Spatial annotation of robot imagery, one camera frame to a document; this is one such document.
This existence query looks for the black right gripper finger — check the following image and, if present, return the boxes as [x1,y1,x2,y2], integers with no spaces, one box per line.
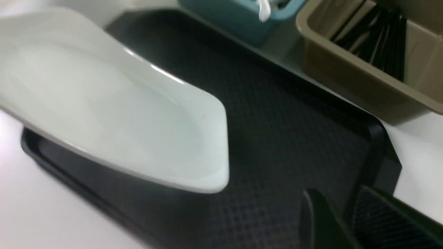
[299,186,443,249]

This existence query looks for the large white square plate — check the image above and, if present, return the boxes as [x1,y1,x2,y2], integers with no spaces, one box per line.
[0,7,229,194]

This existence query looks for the black serving tray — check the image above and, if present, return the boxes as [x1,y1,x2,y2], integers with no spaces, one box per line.
[21,9,402,249]

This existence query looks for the brown plastic bin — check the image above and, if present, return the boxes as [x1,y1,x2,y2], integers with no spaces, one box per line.
[296,0,443,123]

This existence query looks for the black chopsticks in bin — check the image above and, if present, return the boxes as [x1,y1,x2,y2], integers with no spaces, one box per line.
[330,1,408,83]

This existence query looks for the white spoon hanging over bin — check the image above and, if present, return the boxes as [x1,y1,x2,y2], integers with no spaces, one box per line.
[255,0,272,22]

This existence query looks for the teal plastic bin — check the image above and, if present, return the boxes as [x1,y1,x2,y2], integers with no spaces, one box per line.
[178,0,305,47]

